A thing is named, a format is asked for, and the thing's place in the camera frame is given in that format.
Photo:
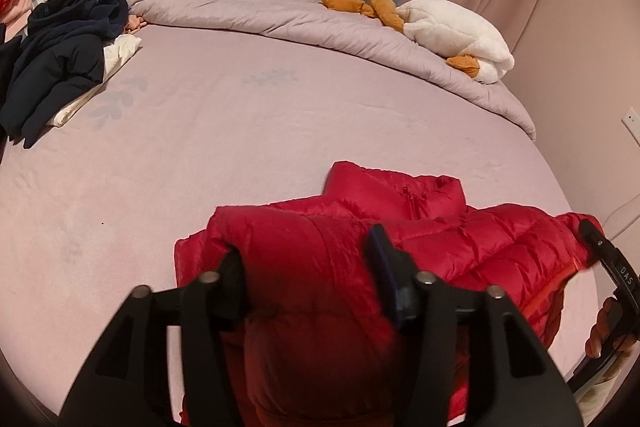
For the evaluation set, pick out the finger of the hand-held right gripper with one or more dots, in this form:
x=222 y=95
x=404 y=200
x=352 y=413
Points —
x=590 y=237

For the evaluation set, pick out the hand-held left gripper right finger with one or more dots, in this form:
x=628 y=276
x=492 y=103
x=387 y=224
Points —
x=387 y=272

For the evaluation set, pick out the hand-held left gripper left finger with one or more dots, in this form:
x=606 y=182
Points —
x=232 y=272

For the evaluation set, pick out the red down jacket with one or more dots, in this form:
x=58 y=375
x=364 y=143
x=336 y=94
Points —
x=310 y=267

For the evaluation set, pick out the person's right hand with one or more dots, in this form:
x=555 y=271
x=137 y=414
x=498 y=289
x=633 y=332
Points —
x=602 y=327

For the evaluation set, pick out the bed with pink sheet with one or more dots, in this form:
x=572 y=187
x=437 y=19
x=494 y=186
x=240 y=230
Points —
x=225 y=132

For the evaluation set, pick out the white cloth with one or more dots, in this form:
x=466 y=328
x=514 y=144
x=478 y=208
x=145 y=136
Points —
x=117 y=54

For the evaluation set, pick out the white goose plush toy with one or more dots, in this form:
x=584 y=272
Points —
x=450 y=32

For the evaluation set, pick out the small peach toy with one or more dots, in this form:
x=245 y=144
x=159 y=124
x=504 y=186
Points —
x=135 y=23

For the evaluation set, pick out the lilac quilt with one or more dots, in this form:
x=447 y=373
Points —
x=240 y=2

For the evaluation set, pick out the navy blue jacket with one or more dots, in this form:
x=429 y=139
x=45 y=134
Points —
x=60 y=52

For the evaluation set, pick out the white wall socket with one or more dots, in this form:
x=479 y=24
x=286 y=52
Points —
x=632 y=119

